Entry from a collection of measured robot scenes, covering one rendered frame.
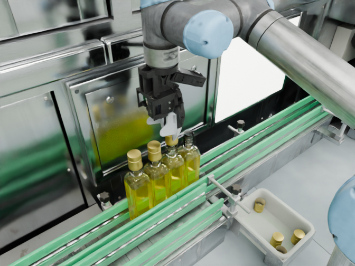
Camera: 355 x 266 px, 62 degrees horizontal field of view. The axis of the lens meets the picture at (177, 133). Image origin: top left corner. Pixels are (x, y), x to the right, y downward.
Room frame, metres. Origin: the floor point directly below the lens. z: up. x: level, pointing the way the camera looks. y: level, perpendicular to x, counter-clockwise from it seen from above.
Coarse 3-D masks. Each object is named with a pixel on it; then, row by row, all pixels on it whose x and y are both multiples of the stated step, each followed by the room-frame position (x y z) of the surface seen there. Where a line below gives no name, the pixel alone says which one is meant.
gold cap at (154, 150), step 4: (148, 144) 0.57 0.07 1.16; (152, 144) 0.57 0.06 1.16; (156, 144) 0.57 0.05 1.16; (160, 144) 0.57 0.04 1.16; (148, 148) 0.56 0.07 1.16; (152, 148) 0.55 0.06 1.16; (156, 148) 0.55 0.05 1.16; (160, 148) 0.56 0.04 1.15; (148, 152) 0.56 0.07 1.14; (152, 152) 0.55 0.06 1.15; (156, 152) 0.55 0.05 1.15; (160, 152) 0.56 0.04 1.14; (148, 156) 0.56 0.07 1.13; (152, 156) 0.55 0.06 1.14; (156, 156) 0.55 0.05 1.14; (160, 156) 0.56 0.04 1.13; (152, 160) 0.55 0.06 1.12; (156, 160) 0.55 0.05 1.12
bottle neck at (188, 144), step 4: (184, 132) 0.64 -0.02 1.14; (188, 132) 0.65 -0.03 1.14; (192, 132) 0.64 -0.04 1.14; (184, 136) 0.63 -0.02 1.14; (188, 136) 0.63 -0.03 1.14; (192, 136) 0.63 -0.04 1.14; (184, 140) 0.63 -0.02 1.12; (188, 140) 0.63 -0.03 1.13; (192, 140) 0.63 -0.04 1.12; (184, 144) 0.63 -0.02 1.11; (188, 144) 0.63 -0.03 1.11; (192, 144) 0.63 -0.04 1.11; (188, 148) 0.63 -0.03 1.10
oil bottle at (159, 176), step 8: (144, 168) 0.56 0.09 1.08; (152, 168) 0.55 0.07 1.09; (160, 168) 0.55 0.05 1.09; (152, 176) 0.54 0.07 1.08; (160, 176) 0.54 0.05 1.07; (168, 176) 0.56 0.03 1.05; (152, 184) 0.53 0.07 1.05; (160, 184) 0.54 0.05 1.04; (168, 184) 0.56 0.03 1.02; (152, 192) 0.54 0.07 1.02; (160, 192) 0.54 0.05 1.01; (168, 192) 0.56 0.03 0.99; (160, 200) 0.54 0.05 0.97
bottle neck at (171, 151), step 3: (165, 144) 0.60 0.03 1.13; (168, 147) 0.59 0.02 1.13; (171, 147) 0.59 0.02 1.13; (174, 147) 0.59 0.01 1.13; (168, 150) 0.59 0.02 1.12; (171, 150) 0.59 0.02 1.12; (174, 150) 0.59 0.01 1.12; (168, 153) 0.60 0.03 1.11; (171, 153) 0.59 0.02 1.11; (174, 153) 0.59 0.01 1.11; (168, 156) 0.60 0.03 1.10; (171, 156) 0.59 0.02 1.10; (174, 156) 0.59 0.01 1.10
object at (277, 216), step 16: (256, 192) 0.68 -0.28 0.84; (240, 208) 0.63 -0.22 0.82; (272, 208) 0.65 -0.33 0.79; (288, 208) 0.61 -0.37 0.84; (256, 224) 0.60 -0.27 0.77; (272, 224) 0.60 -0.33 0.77; (288, 224) 0.59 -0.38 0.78; (304, 224) 0.56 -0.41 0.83; (288, 240) 0.54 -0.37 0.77; (304, 240) 0.50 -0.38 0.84; (288, 256) 0.44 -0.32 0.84
